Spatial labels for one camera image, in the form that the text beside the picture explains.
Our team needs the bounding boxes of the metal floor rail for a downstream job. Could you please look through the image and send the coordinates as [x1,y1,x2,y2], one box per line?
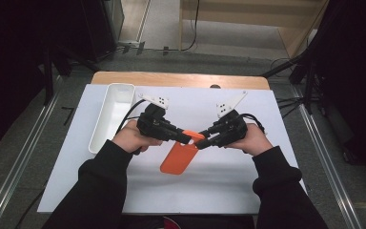
[0,92,61,229]
[294,85,363,229]

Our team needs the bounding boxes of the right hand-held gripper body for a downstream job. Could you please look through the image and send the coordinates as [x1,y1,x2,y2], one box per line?
[216,90,249,149]

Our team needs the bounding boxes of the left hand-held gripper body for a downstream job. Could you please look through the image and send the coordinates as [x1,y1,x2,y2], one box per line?
[135,93,180,143]

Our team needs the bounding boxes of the right hand-held gripper black cable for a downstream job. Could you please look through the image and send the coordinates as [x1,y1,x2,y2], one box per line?
[239,113,267,135]

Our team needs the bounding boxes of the light wooden shelf unit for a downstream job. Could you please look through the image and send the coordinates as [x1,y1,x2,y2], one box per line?
[179,0,330,60]

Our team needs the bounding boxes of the black curtain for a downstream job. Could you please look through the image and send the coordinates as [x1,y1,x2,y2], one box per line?
[311,0,366,176]
[0,0,89,156]

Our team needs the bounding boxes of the thin black floor cable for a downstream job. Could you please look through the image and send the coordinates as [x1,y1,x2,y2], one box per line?
[13,189,46,229]

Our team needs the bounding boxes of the hand-held gripper black cable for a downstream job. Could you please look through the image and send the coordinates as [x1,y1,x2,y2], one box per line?
[115,98,147,135]
[239,113,267,135]

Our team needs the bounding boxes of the white table mat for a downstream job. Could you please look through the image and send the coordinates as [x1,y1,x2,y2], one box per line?
[37,83,308,215]

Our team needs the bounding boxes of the wooden table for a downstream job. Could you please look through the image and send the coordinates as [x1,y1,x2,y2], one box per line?
[91,71,271,91]

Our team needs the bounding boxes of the hanging black cable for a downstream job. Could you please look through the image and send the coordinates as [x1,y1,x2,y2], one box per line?
[180,0,202,52]

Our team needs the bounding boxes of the black metal stand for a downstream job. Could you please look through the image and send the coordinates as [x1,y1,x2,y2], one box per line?
[41,44,100,107]

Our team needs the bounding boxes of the orange phone case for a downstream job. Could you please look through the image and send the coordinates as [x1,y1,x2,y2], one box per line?
[159,129,206,176]

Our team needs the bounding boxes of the person's dark trousers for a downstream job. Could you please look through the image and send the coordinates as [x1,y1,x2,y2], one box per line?
[120,214,256,229]

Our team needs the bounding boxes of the dark cabinet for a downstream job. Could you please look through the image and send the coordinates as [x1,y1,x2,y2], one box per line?
[79,0,126,63]

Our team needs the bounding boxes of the black tripod stand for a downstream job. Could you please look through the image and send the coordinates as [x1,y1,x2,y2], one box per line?
[261,53,328,119]

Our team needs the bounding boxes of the red and white shoe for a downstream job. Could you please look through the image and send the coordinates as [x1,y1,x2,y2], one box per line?
[162,216,181,229]

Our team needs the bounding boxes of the white rectangular plastic bin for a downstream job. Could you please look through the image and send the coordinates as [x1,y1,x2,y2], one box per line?
[88,82,137,156]

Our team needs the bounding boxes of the person's right hand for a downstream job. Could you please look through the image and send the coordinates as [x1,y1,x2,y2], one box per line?
[225,123,275,156]

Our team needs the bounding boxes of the person's left hand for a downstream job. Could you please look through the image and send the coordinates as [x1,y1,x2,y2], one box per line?
[112,118,164,155]

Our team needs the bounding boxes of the left hand-held gripper black cable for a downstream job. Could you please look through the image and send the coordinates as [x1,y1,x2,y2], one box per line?
[115,98,147,135]

